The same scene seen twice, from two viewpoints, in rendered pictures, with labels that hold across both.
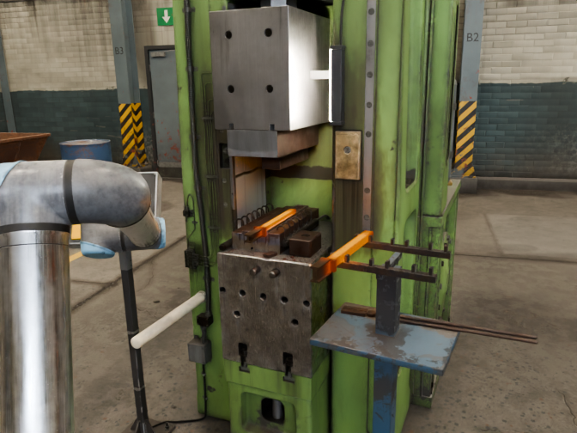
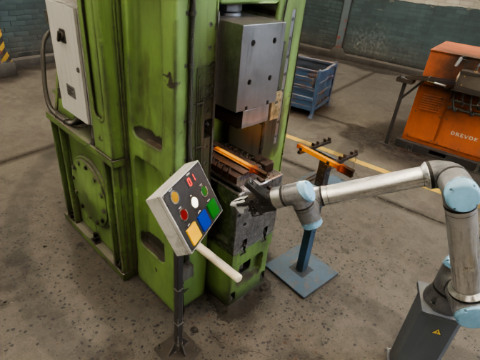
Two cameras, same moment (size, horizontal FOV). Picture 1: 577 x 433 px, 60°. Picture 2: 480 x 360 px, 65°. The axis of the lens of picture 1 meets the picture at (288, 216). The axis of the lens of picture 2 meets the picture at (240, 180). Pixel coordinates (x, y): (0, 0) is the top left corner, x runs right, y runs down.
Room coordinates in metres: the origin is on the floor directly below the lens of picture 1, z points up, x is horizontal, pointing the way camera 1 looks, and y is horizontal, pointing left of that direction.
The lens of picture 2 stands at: (1.26, 1.87, 2.03)
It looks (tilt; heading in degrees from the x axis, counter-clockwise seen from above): 31 degrees down; 288
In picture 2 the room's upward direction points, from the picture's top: 6 degrees clockwise
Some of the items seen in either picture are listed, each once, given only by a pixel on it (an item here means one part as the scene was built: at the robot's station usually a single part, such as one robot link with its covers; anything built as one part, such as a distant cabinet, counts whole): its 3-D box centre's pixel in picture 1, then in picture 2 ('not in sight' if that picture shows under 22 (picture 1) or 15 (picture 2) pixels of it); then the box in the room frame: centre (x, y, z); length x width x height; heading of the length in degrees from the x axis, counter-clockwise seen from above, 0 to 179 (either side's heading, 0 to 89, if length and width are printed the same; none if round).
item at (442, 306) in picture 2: not in sight; (446, 294); (0.66, 0.23, 0.65); 0.19 x 0.19 x 0.10
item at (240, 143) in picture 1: (276, 137); (227, 103); (1.98, 0.04, 1.32); 0.42 x 0.20 x 0.10; 157
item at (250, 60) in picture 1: (285, 71); (236, 56); (1.97, 0.00, 1.56); 0.42 x 0.39 x 0.40; 157
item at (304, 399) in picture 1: (294, 382); (222, 248); (1.97, -0.01, 0.23); 0.55 x 0.37 x 0.47; 157
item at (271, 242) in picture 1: (278, 225); (223, 161); (1.98, 0.04, 0.96); 0.42 x 0.20 x 0.09; 157
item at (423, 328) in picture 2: not in sight; (422, 338); (0.66, 0.23, 0.30); 0.22 x 0.22 x 0.60; 5
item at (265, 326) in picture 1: (292, 287); (226, 194); (1.97, -0.01, 0.69); 0.56 x 0.38 x 0.45; 157
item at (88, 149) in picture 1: (89, 178); not in sight; (6.06, 2.42, 0.44); 0.59 x 0.59 x 0.88
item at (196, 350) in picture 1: (200, 350); (184, 271); (2.04, 0.41, 0.36); 0.09 x 0.07 x 0.12; 67
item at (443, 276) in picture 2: not in sight; (457, 276); (0.66, 0.24, 0.79); 0.17 x 0.15 x 0.18; 101
